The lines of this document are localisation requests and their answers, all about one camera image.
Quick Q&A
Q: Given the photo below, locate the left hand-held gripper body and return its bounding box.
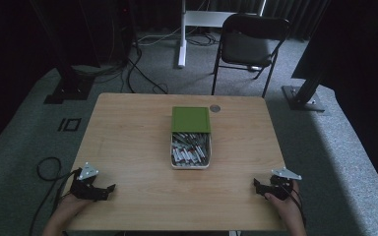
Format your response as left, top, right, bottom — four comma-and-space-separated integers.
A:
69, 161, 100, 202

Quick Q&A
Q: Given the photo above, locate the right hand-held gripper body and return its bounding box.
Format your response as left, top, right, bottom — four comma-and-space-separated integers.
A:
269, 166, 303, 202

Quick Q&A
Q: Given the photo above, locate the green box lid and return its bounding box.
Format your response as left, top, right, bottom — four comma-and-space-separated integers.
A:
170, 105, 212, 135

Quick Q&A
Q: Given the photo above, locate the person's right hand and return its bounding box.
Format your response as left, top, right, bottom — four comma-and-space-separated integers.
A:
264, 180, 305, 227

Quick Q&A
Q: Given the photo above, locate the person's left hand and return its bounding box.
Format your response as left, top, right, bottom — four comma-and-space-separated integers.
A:
49, 193, 94, 227

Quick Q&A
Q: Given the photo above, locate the wooden table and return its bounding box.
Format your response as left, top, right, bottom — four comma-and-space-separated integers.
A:
62, 92, 288, 232

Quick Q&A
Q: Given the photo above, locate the pile of pens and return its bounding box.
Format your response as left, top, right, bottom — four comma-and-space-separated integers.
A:
171, 132, 211, 166

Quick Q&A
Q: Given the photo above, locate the black metal stand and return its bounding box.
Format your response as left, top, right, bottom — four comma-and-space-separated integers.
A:
29, 0, 95, 105
281, 70, 327, 113

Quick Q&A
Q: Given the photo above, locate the black folding chair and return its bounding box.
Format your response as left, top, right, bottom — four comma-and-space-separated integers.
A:
211, 13, 292, 98

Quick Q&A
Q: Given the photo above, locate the dark curtain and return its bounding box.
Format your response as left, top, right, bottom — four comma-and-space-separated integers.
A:
206, 0, 331, 42

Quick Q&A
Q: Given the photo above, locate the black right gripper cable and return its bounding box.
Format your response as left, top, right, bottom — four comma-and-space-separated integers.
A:
280, 181, 308, 230

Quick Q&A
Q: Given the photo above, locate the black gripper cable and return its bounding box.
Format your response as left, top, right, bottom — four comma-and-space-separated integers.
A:
280, 181, 308, 230
28, 156, 83, 236

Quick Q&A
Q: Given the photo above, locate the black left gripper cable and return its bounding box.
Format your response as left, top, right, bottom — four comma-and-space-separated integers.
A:
28, 156, 83, 236

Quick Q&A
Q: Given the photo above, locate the black floor cable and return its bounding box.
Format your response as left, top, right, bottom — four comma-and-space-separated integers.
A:
121, 45, 169, 95

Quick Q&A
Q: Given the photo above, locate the white desk frame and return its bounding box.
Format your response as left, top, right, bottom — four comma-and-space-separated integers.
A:
176, 0, 268, 69

